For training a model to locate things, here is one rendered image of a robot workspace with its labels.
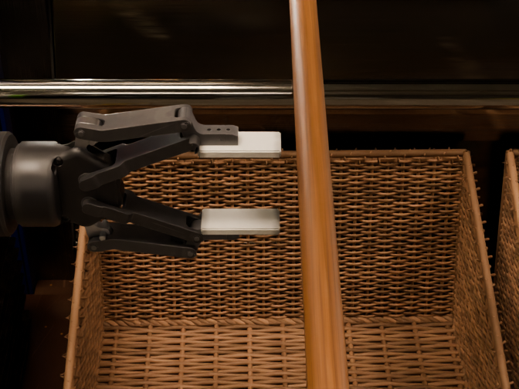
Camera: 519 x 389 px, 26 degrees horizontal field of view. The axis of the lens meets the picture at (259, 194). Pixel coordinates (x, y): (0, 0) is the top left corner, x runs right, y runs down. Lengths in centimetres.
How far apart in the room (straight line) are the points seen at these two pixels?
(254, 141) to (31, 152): 19
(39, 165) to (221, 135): 16
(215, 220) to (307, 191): 10
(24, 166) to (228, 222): 19
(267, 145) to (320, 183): 6
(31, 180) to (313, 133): 26
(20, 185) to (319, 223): 25
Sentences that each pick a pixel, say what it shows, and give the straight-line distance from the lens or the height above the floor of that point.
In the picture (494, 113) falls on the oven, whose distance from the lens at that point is 164.
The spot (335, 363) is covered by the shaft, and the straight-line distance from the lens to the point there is 81.
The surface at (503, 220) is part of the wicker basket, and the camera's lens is 167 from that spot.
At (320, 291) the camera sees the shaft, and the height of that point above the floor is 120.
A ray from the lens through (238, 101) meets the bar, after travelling 115.
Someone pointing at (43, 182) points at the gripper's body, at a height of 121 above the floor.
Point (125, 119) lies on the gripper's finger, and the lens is 95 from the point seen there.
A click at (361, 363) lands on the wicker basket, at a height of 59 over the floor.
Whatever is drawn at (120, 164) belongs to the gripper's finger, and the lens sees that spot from 96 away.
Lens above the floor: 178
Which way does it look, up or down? 38 degrees down
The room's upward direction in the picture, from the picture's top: straight up
